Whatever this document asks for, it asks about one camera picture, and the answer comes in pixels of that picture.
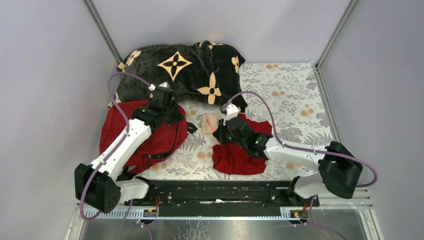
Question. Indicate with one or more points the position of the red student backpack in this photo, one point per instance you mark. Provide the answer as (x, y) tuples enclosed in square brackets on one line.
[(156, 149)]

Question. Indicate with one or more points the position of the red cloth garment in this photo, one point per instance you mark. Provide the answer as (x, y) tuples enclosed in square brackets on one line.
[(232, 159)]

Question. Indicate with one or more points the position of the tan notebook under backpack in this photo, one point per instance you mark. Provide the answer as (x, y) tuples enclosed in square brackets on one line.
[(205, 130)]

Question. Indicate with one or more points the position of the black floral plush blanket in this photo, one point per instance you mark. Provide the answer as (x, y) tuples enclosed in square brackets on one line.
[(205, 72)]

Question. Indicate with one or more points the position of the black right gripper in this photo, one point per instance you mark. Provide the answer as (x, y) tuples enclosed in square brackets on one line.
[(219, 133)]

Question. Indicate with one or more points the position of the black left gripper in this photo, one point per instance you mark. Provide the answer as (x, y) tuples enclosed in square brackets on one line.
[(177, 114)]

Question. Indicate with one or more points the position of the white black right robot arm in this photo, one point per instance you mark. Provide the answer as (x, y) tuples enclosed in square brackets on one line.
[(336, 172)]

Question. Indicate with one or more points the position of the floral patterned table mat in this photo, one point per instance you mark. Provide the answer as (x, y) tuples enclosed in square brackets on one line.
[(284, 93)]

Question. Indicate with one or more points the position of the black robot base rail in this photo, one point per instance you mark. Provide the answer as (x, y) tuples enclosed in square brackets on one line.
[(207, 198)]

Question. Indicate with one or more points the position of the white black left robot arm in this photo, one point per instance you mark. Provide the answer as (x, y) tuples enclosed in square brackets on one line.
[(96, 184)]

